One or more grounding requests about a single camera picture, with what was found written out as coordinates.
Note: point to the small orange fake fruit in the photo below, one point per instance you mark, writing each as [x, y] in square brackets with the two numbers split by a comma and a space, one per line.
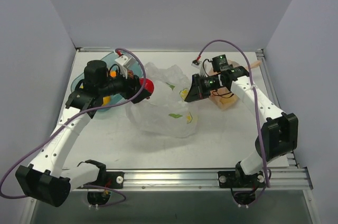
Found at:
[106, 100]

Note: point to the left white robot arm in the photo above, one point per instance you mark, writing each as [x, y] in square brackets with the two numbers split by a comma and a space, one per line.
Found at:
[80, 108]

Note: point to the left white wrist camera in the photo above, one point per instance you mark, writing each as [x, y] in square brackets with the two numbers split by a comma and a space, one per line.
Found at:
[124, 62]

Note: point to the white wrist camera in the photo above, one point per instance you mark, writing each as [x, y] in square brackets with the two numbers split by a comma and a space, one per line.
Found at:
[124, 62]
[199, 65]

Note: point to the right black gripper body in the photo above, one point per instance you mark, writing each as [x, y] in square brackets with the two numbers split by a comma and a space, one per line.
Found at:
[198, 86]

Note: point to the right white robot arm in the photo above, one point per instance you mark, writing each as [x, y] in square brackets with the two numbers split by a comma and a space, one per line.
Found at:
[278, 131]

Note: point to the red fake apple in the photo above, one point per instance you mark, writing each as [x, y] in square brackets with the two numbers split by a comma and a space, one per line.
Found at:
[148, 88]

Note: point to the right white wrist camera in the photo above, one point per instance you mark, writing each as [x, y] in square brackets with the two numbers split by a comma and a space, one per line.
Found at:
[199, 65]

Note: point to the orange yellow fake mango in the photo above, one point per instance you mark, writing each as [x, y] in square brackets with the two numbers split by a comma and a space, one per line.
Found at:
[113, 74]

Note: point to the front aluminium rail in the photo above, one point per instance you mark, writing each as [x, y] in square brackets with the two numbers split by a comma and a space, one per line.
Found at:
[169, 180]

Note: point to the orange tied plastic bag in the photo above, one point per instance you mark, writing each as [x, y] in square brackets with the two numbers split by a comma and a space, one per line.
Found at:
[223, 98]

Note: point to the clear printed plastic bag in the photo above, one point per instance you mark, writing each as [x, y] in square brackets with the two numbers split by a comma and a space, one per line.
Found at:
[166, 112]

